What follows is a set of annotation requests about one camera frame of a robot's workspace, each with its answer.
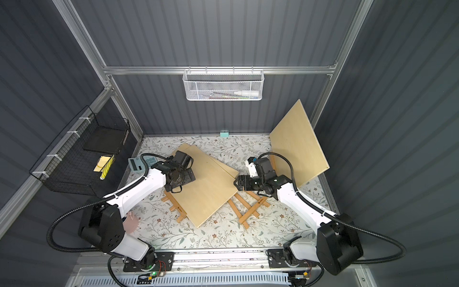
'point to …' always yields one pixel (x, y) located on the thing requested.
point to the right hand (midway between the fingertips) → (244, 182)
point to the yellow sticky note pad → (101, 162)
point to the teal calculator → (137, 164)
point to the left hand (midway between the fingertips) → (186, 181)
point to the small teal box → (224, 133)
